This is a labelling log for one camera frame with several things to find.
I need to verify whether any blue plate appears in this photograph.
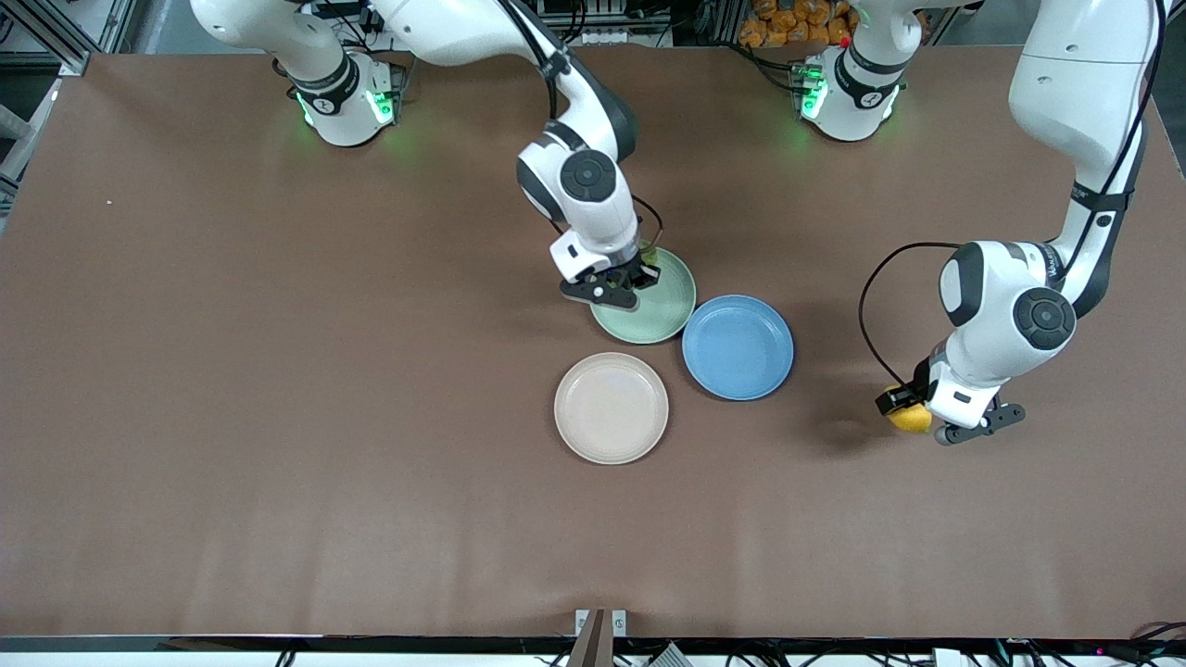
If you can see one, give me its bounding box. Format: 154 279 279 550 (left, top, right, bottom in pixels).
681 295 795 402

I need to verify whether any brown bar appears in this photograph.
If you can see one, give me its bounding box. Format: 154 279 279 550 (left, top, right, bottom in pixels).
567 609 614 667

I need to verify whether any pile of orange items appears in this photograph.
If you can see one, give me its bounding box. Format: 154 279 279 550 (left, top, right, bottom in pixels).
738 0 858 49

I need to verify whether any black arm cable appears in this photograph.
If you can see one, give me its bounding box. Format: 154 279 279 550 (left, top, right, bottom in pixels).
500 0 664 246
859 0 1168 390

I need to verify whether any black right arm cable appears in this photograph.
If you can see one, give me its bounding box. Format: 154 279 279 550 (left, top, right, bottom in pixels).
500 0 664 246

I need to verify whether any black electronics rack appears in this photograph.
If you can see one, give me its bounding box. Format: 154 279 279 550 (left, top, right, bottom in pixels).
536 0 682 49

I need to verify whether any yellow lemon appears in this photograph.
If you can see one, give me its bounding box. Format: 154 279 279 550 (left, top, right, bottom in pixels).
886 398 934 434

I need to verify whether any aluminium frame post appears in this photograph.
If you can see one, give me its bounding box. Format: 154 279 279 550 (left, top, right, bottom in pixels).
0 0 140 77

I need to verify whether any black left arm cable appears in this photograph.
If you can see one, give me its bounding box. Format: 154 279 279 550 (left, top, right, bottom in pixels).
859 0 1168 390

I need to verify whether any light green plate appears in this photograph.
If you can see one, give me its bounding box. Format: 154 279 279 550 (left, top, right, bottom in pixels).
591 245 698 346

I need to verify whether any beige plate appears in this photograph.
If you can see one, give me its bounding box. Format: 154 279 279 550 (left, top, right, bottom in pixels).
553 352 670 466

